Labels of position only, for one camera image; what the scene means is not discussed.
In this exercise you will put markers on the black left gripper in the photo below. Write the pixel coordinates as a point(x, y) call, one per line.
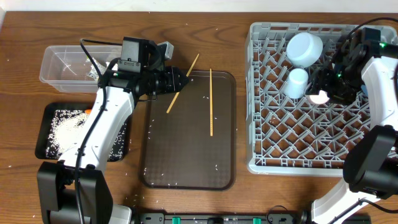
point(175, 78)

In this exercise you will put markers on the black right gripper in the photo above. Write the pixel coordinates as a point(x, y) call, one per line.
point(322, 81)

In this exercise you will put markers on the pink plastic cup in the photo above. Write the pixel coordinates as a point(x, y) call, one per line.
point(318, 99)

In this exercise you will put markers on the light blue plastic cup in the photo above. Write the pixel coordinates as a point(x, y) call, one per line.
point(297, 82)

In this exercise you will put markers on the light blue plastic bowl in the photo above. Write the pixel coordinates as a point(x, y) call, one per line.
point(304, 49)

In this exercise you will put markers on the foil snack wrapper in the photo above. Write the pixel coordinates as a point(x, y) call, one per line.
point(93, 73)

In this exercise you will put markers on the pile of white rice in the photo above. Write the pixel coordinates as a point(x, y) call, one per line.
point(65, 128)

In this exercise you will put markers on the dark blue plate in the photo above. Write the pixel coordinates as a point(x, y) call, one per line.
point(364, 90)

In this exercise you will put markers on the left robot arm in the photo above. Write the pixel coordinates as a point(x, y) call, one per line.
point(74, 190)

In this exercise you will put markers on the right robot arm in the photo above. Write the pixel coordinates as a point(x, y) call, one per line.
point(363, 61)

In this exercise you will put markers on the grey plastic dishwasher rack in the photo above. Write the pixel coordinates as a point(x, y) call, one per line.
point(293, 136)

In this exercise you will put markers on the black waste bin tray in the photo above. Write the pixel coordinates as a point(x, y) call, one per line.
point(47, 118)

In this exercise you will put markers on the dark brown serving tray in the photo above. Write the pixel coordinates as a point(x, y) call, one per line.
point(178, 151)

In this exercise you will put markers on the clear plastic bin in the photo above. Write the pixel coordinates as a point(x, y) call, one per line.
point(65, 66)

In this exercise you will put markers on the black rail with green clips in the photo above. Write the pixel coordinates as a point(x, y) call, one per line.
point(271, 218)

